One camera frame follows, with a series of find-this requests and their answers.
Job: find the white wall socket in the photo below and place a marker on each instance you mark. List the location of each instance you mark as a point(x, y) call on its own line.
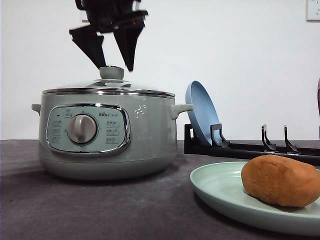
point(83, 17)
point(313, 11)

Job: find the brown potato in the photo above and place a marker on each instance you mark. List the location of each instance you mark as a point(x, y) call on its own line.
point(281, 181)

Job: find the black plate rack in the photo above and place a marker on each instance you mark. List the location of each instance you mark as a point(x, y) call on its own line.
point(194, 144)

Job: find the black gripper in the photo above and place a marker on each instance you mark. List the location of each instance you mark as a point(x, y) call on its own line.
point(105, 15)

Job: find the green plate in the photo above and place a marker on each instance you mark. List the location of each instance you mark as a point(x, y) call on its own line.
point(222, 184)

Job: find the green electric steamer pot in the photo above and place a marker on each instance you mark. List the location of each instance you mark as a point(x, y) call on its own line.
point(106, 137)

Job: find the blue plate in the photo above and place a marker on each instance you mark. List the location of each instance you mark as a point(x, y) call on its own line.
point(205, 113)

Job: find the dark grey table mat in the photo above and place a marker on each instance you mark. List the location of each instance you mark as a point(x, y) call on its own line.
point(38, 205)

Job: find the glass steamer lid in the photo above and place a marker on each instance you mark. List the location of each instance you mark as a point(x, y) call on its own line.
point(111, 82)

